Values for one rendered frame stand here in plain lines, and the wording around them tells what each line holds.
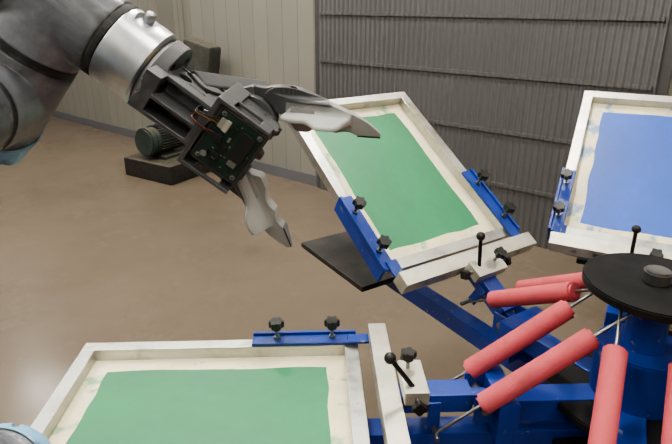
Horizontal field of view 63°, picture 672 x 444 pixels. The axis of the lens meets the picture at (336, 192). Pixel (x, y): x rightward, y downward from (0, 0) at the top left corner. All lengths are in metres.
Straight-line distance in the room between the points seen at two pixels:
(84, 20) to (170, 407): 1.18
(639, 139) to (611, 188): 0.28
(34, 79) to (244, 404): 1.13
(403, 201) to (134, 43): 1.56
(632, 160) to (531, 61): 2.27
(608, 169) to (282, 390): 1.51
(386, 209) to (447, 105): 3.04
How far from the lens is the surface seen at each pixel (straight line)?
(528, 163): 4.68
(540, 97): 4.56
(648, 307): 1.34
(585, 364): 1.65
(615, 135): 2.51
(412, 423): 1.50
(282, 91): 0.52
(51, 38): 0.53
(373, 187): 1.96
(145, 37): 0.51
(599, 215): 2.22
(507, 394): 1.38
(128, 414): 1.56
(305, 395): 1.53
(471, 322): 1.90
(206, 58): 6.40
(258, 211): 0.55
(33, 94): 0.54
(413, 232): 1.89
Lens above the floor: 1.93
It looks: 19 degrees down
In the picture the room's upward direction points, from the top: straight up
